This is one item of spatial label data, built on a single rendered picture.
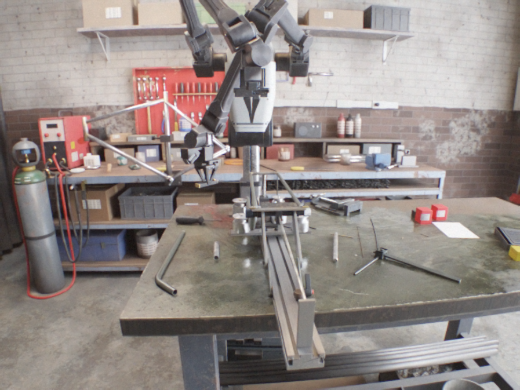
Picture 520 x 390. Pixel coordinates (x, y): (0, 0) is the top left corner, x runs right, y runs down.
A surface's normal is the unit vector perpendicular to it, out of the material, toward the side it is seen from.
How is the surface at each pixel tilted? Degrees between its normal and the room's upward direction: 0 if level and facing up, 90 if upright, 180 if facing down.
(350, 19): 87
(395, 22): 90
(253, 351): 0
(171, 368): 0
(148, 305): 0
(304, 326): 90
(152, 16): 92
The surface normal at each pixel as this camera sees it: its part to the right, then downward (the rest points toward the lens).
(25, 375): 0.00, -0.97
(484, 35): 0.08, 0.26
